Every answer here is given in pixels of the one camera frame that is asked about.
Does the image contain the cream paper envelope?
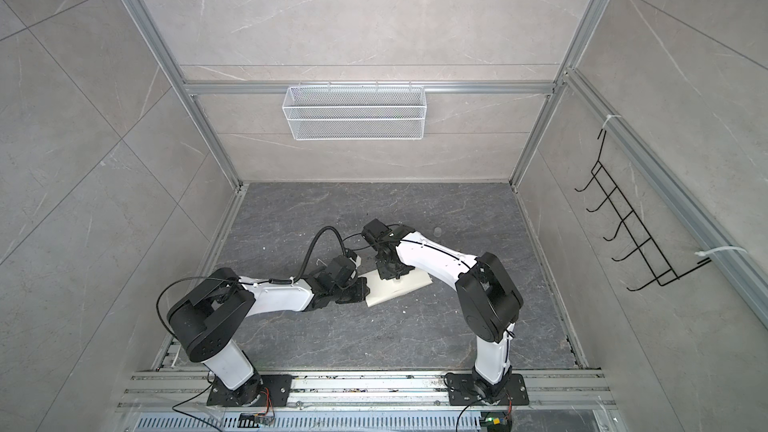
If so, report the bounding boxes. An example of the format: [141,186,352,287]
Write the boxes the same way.
[363,269,432,307]

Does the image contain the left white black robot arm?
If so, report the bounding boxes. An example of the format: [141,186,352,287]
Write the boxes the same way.
[165,255,370,406]

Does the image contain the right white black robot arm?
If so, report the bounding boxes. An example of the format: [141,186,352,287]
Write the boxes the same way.
[362,219,524,403]

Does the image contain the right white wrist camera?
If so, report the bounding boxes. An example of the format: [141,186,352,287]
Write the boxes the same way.
[361,219,392,248]

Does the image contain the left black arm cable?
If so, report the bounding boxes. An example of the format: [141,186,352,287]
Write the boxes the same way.
[154,225,352,343]

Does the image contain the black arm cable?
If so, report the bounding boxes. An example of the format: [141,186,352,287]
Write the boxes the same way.
[154,225,352,343]
[341,223,517,373]

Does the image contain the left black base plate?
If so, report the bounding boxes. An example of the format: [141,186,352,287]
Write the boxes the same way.
[206,374,293,408]

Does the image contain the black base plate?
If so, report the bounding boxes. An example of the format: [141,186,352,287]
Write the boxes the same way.
[206,374,293,408]
[443,372,530,406]

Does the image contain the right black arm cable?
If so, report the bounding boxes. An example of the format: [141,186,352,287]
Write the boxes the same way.
[341,223,517,373]

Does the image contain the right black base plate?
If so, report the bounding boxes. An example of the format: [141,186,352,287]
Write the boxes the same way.
[443,372,530,406]

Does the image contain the white wire mesh basket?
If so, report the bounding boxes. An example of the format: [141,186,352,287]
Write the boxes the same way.
[282,85,428,141]

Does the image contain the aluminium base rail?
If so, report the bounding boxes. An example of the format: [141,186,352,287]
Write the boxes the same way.
[114,367,626,431]

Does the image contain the black wire hook rack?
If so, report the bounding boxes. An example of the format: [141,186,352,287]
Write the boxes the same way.
[574,130,712,292]

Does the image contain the white cable tie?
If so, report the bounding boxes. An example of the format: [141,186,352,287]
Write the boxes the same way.
[694,245,748,257]

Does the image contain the aluminium frame profiles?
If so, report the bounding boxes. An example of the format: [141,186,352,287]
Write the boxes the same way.
[121,0,767,323]

